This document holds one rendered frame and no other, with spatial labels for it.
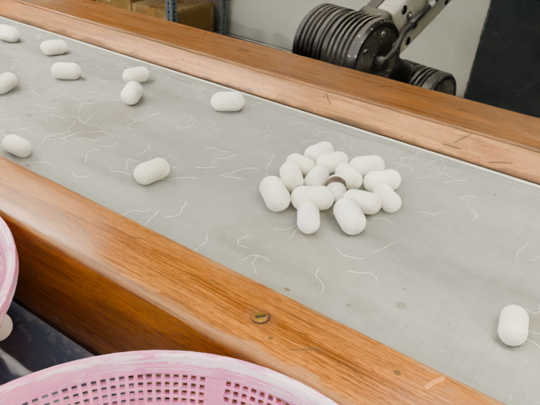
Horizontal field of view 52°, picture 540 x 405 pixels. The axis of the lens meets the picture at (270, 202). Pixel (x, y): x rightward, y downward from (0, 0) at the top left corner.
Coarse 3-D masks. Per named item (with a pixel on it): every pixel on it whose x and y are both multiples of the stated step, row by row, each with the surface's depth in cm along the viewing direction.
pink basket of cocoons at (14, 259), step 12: (0, 228) 37; (0, 240) 37; (12, 240) 36; (0, 252) 37; (12, 252) 35; (0, 264) 37; (12, 264) 34; (0, 276) 37; (12, 276) 33; (0, 288) 37; (12, 288) 32; (0, 300) 31; (0, 312) 31; (0, 324) 34
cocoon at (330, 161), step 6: (324, 156) 51; (330, 156) 51; (336, 156) 51; (342, 156) 52; (318, 162) 51; (324, 162) 51; (330, 162) 51; (336, 162) 51; (342, 162) 51; (330, 168) 51
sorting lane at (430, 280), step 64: (0, 64) 71; (128, 64) 74; (0, 128) 56; (64, 128) 57; (128, 128) 58; (192, 128) 59; (256, 128) 60; (320, 128) 61; (128, 192) 47; (192, 192) 48; (256, 192) 48; (448, 192) 51; (512, 192) 51; (256, 256) 41; (320, 256) 41; (384, 256) 42; (448, 256) 42; (512, 256) 43; (384, 320) 36; (448, 320) 36; (512, 384) 32
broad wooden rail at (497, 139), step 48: (0, 0) 90; (48, 0) 90; (144, 48) 76; (192, 48) 74; (240, 48) 75; (288, 96) 65; (336, 96) 63; (384, 96) 63; (432, 96) 64; (432, 144) 58; (480, 144) 56; (528, 144) 55
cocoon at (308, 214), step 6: (306, 204) 44; (312, 204) 44; (300, 210) 44; (306, 210) 43; (312, 210) 43; (318, 210) 44; (300, 216) 43; (306, 216) 43; (312, 216) 43; (318, 216) 43; (300, 222) 43; (306, 222) 43; (312, 222) 43; (318, 222) 43; (300, 228) 43; (306, 228) 43; (312, 228) 43
